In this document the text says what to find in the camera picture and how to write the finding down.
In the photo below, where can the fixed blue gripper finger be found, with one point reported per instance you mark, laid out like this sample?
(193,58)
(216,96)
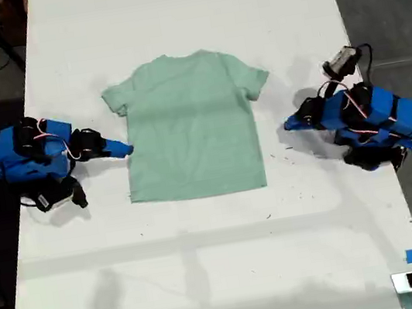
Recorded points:
(294,119)
(118,145)

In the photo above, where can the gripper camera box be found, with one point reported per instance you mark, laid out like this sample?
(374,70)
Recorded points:
(342,60)
(54,197)

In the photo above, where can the pale green T-shirt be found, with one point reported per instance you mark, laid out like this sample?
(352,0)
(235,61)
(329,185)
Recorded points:
(189,125)

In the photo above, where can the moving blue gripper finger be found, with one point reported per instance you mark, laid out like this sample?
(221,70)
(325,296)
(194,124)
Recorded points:
(119,153)
(301,125)

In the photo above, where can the blue SO-100 arm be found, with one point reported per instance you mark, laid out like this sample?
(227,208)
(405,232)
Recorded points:
(392,117)
(6,158)

